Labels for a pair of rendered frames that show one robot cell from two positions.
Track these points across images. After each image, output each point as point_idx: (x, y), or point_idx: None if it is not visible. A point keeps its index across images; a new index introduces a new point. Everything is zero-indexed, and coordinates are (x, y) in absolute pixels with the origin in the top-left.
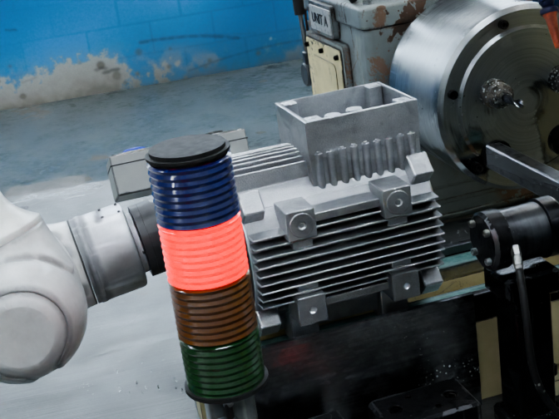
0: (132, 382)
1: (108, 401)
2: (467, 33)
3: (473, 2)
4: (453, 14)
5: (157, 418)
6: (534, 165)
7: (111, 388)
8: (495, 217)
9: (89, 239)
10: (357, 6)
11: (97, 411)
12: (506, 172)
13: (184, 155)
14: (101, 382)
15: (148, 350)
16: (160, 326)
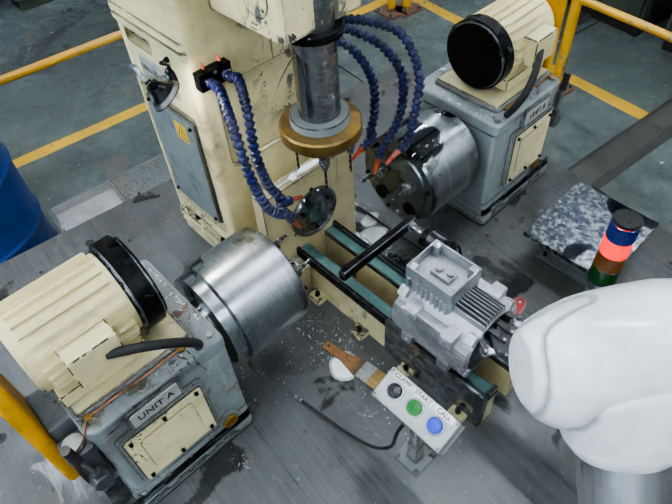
0: (470, 475)
1: (492, 476)
2: (287, 262)
3: (243, 263)
4: (253, 274)
5: (494, 439)
6: (373, 248)
7: (481, 483)
8: (451, 239)
9: None
10: (213, 341)
11: (503, 476)
12: (359, 268)
13: (637, 214)
14: (478, 494)
15: (436, 489)
16: (406, 500)
